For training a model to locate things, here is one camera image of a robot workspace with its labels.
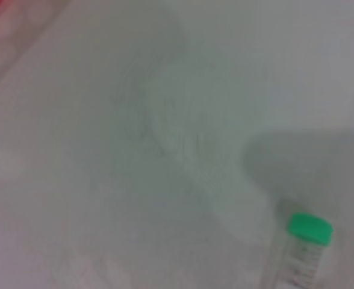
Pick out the green capped clear test tube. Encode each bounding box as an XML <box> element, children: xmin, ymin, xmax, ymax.
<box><xmin>281</xmin><ymin>211</ymin><xmax>335</xmax><ymax>289</ymax></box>

